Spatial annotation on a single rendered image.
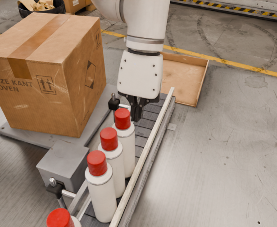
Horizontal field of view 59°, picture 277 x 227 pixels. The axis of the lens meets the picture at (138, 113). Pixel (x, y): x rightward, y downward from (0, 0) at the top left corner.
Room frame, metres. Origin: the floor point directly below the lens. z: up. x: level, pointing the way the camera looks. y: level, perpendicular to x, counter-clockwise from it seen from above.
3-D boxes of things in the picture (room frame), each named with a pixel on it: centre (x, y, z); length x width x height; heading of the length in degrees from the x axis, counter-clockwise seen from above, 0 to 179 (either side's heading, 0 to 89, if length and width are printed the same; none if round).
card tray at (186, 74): (0.87, -0.14, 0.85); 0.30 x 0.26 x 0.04; 160
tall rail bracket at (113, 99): (0.55, 0.05, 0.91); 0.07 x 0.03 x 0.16; 70
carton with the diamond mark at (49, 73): (0.68, 0.27, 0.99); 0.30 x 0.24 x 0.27; 169
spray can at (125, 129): (0.37, 0.03, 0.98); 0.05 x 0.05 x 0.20
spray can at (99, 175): (0.26, 0.07, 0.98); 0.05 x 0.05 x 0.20
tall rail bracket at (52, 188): (0.27, 0.15, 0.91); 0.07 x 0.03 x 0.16; 70
